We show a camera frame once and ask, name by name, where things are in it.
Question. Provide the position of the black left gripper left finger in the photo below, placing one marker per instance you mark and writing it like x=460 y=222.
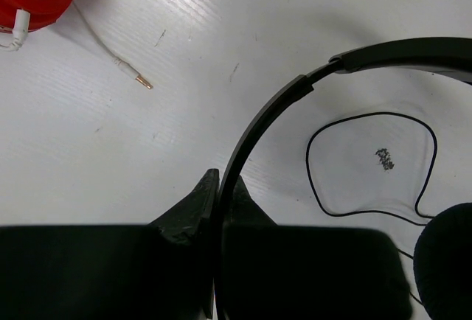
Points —
x=183 y=260

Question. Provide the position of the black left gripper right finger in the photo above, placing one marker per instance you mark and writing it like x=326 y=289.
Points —
x=249 y=291

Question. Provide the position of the black wired headphones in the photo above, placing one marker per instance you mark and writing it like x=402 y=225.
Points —
x=446 y=56

